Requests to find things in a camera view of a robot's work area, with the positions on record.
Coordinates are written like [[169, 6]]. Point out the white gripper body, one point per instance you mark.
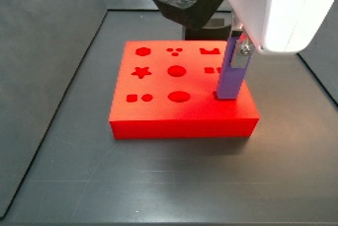
[[281, 25]]

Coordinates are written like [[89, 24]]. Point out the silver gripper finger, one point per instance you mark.
[[244, 46]]

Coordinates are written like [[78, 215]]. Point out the purple rectangular block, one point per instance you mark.
[[232, 76]]

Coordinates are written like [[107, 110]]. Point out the black curved stand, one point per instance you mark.
[[217, 30]]

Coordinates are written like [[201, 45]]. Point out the red shape-sorter block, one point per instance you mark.
[[165, 96]]

